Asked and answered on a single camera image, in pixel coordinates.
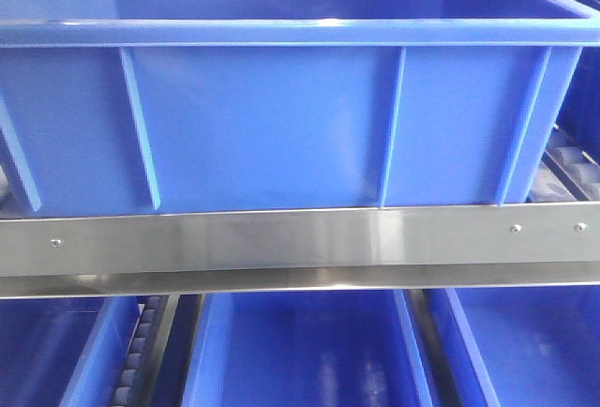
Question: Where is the upper right roller track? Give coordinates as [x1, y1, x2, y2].
[527, 126, 599, 203]

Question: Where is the large blue target box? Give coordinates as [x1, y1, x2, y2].
[1, 0, 599, 217]

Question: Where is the lower middle blue crate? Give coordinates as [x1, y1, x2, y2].
[181, 290, 439, 406]

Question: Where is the lower shelf roller track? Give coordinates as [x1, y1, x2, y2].
[110, 295, 168, 406]

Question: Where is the steel shelf front beam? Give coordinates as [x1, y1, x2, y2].
[1, 202, 599, 298]

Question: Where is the lower right blue crate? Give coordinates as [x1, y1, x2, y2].
[426, 285, 599, 406]

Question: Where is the lower left blue crate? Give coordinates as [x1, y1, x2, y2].
[1, 296, 140, 406]

